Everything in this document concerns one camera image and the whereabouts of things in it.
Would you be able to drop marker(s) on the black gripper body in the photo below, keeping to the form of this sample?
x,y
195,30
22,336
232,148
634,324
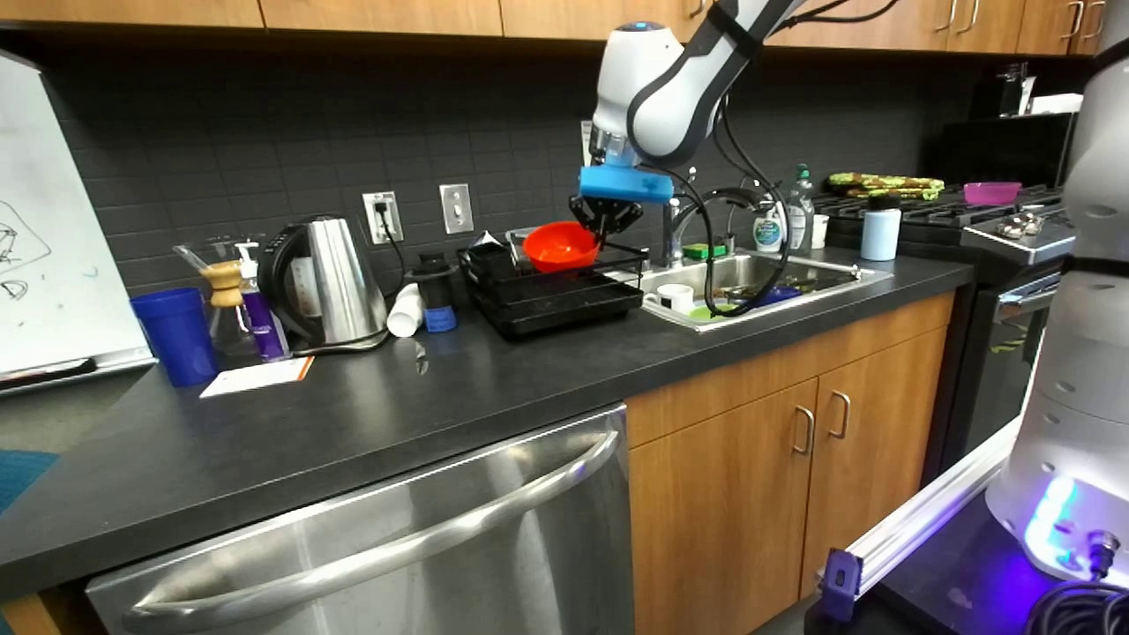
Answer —
x,y
606,212

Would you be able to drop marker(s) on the orange bowl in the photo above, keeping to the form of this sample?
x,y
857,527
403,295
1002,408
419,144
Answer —
x,y
562,249

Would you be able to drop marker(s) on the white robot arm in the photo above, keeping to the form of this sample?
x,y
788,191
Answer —
x,y
657,99

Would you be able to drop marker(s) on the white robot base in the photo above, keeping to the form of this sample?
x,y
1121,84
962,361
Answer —
x,y
1064,488

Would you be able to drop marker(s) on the black drying rack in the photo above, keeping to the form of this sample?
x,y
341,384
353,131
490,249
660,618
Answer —
x,y
526,305

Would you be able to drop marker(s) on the white card on counter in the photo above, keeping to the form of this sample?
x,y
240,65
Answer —
x,y
259,377

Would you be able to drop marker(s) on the chrome faucet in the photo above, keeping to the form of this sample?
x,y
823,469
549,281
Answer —
x,y
672,221

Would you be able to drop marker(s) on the green sponge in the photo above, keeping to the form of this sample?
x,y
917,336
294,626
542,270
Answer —
x,y
700,252

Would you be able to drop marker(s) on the stainless steel sink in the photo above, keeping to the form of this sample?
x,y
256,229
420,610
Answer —
x,y
744,289

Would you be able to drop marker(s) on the white mug in sink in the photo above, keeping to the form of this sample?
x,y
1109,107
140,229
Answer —
x,y
677,298

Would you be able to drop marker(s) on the clear soap dispenser bottle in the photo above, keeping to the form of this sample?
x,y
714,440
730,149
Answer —
x,y
768,231

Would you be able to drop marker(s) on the green cap dish soap bottle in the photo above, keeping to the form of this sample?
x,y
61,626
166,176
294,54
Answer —
x,y
800,208

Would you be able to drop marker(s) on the paper towel roll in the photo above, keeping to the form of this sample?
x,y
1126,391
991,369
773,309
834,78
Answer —
x,y
880,236

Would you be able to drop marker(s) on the stainless steel electric kettle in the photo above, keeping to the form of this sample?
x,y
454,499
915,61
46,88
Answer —
x,y
351,312

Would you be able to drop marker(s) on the stainless steel dishwasher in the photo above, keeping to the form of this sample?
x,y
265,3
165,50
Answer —
x,y
520,539

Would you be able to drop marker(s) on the purple spray bottle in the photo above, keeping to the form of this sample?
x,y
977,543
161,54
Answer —
x,y
259,316

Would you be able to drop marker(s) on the glass pour-over coffee maker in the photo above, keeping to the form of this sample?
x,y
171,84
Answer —
x,y
225,298

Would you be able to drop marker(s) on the black gas stove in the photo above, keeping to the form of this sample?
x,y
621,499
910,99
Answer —
x,y
990,199

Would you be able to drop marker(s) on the blue plastic cup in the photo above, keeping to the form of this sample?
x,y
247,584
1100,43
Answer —
x,y
179,333

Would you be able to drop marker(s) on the white whiteboard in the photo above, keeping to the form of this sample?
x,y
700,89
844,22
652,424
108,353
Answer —
x,y
66,312

